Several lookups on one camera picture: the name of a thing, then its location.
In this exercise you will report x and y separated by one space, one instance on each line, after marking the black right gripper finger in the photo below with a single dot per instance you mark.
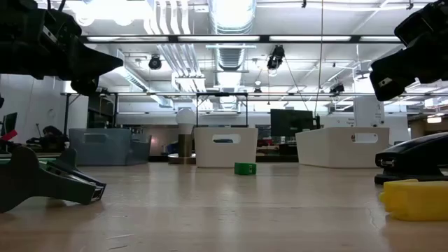
399 66
392 89

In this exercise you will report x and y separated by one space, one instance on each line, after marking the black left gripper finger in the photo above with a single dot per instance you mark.
98 71
91 59

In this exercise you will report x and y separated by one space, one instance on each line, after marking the black stapler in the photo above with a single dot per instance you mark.
413 154

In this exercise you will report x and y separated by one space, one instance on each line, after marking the yellow mini stapler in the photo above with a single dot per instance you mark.
416 199

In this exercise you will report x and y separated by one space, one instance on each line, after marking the green mini stapler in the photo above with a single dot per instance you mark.
245 168

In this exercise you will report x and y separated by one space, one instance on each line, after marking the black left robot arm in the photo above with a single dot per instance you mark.
14 42

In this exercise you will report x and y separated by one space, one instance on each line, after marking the black ceiling spotlight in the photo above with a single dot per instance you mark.
155 63
336 89
276 57

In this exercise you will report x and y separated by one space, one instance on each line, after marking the grey translucent plastic bin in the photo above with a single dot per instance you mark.
108 147

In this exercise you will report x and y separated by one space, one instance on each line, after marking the person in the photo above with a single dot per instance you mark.
52 138

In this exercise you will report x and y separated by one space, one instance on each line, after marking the white plastic bin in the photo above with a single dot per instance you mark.
210 150
329 147

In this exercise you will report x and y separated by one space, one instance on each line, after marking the small black monitor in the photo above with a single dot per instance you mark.
10 122

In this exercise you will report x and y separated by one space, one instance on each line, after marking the white light bulb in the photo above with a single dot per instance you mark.
185 119

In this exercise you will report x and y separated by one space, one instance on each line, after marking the small red tag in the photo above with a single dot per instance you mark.
8 135

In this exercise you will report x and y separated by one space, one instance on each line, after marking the large black monitor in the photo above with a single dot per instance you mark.
290 122

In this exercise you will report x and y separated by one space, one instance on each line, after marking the metal bulb stand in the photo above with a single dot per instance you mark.
185 145

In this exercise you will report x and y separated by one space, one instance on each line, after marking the black overhead light bar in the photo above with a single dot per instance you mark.
264 38

